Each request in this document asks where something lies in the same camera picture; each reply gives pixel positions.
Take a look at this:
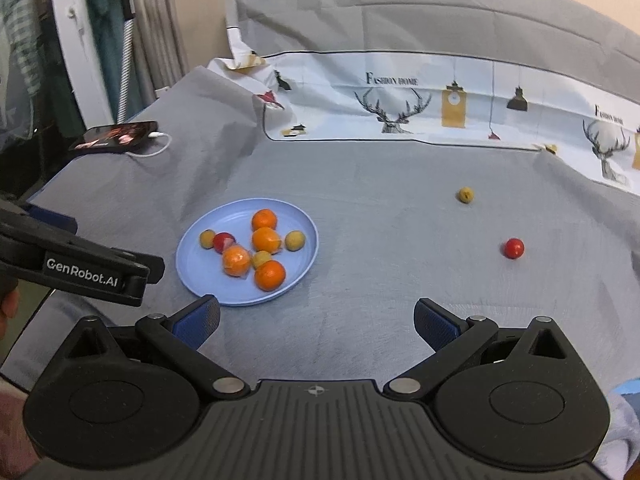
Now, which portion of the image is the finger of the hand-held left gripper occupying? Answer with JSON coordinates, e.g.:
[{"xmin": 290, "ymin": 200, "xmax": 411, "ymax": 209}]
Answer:
[{"xmin": 0, "ymin": 190, "xmax": 79, "ymax": 234}]

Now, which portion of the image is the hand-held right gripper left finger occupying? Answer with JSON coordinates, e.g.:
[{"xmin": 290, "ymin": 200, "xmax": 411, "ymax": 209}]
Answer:
[{"xmin": 60, "ymin": 294, "xmax": 251, "ymax": 401}]

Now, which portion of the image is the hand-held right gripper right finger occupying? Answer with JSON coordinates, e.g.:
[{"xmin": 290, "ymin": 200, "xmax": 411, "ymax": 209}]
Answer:
[{"xmin": 383, "ymin": 297, "xmax": 574, "ymax": 399}]

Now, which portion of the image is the plastic orange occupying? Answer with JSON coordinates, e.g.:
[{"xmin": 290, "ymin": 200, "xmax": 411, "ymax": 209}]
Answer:
[{"xmin": 221, "ymin": 245, "xmax": 252, "ymax": 278}]

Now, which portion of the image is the light blue plate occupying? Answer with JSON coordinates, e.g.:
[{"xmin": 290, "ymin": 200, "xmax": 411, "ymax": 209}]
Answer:
[{"xmin": 175, "ymin": 198, "xmax": 319, "ymax": 307}]

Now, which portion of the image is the person's left forearm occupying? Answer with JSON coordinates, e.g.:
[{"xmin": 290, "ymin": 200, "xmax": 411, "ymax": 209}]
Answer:
[{"xmin": 0, "ymin": 387, "xmax": 43, "ymax": 476}]

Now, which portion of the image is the person's left hand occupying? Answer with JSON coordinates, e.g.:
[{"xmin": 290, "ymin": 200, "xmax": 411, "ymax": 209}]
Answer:
[{"xmin": 0, "ymin": 282, "xmax": 21, "ymax": 341}]

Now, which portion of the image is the black smartphone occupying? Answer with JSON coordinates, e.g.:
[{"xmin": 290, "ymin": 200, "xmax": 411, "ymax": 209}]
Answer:
[{"xmin": 68, "ymin": 121, "xmax": 160, "ymax": 154}]

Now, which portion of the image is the grey bed sheet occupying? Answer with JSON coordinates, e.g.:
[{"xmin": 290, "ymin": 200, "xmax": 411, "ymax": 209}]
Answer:
[{"xmin": 0, "ymin": 67, "xmax": 640, "ymax": 480}]

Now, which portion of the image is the teal hanging garment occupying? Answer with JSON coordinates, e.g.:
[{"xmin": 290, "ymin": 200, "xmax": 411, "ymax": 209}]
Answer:
[{"xmin": 82, "ymin": 0, "xmax": 133, "ymax": 126}]

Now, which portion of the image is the light blue cloth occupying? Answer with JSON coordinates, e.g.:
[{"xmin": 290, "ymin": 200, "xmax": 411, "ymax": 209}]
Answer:
[{"xmin": 607, "ymin": 380, "xmax": 640, "ymax": 480}]

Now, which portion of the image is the grey curtain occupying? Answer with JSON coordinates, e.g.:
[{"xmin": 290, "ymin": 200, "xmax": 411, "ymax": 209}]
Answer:
[{"xmin": 117, "ymin": 0, "xmax": 191, "ymax": 96}]

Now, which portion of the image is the grey quilt with deer print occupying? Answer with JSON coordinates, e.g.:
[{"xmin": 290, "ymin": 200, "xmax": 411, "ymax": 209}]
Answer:
[{"xmin": 222, "ymin": 0, "xmax": 640, "ymax": 191}]

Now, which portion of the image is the white charging cable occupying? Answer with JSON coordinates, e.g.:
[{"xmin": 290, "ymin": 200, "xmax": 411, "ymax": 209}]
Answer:
[{"xmin": 126, "ymin": 131, "xmax": 173, "ymax": 159}]

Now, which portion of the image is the white door frame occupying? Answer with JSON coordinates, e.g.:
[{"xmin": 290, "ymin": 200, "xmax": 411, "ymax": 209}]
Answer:
[{"xmin": 47, "ymin": 0, "xmax": 123, "ymax": 126}]

